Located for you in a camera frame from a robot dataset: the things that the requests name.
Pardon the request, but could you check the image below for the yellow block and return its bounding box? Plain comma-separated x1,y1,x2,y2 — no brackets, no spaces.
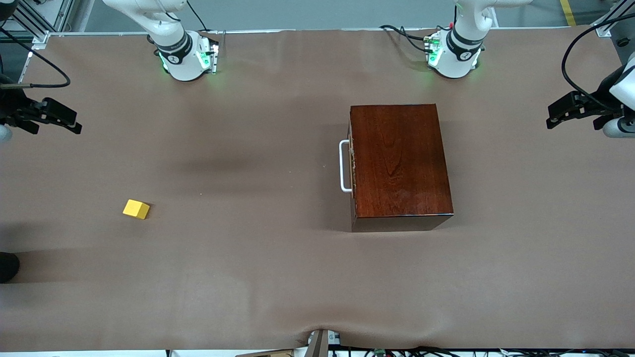
123,199,150,220

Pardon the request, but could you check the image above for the light wooden drawer white handle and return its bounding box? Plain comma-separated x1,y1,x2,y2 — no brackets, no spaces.
339,112,356,199

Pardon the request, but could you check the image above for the black rounded object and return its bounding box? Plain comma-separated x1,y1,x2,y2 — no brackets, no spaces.
0,252,21,284

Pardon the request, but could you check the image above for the dark wooden cabinet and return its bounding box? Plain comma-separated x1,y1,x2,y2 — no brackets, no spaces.
349,103,454,233

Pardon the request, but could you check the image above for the brown table cover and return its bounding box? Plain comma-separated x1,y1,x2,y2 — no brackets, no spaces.
0,26,635,351

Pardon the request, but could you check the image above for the aluminium frame profile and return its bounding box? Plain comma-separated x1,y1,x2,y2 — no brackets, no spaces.
0,0,75,50
590,0,635,38

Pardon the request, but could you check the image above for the black right arm base cable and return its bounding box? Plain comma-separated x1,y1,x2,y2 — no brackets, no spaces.
186,0,210,33

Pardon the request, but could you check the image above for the black arm base cable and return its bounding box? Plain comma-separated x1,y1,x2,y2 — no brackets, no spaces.
186,0,210,33
380,24,438,53

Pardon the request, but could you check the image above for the black left arm base cable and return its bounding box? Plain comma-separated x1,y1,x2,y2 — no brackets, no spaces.
380,24,438,53

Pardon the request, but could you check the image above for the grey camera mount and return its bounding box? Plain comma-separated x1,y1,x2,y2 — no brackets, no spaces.
305,329,343,357

